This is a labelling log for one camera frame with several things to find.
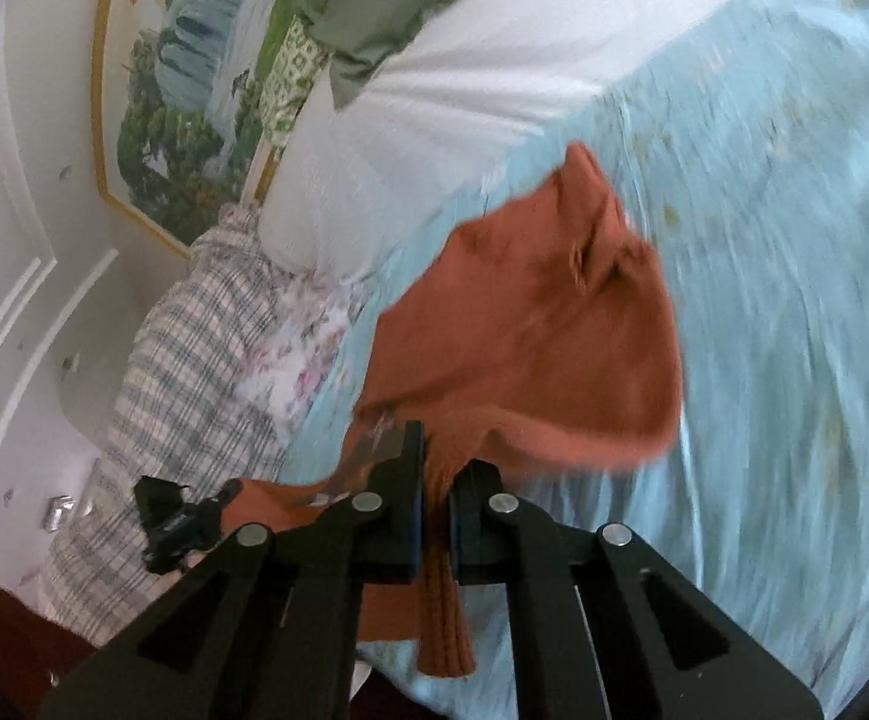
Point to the framed landscape painting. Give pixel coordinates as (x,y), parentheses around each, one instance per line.
(194,82)

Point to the green white patterned cushion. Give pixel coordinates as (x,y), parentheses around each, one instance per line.
(288,82)

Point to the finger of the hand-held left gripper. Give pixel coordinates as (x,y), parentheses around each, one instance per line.
(168,521)

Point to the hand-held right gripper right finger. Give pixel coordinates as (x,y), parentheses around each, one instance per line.
(455,521)

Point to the white blanket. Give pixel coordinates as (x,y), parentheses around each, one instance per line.
(479,82)

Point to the floral pink pillow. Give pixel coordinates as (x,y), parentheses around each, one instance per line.
(292,364)

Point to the rust orange knit garment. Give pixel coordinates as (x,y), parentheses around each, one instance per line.
(532,330)

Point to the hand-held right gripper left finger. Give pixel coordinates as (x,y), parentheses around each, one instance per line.
(413,499)

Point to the green pillow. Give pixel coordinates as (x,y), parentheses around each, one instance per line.
(374,7)

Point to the plaid checked pillow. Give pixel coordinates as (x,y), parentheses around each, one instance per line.
(179,390)

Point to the light blue patterned bed sheet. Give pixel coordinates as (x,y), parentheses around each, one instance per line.
(764,330)

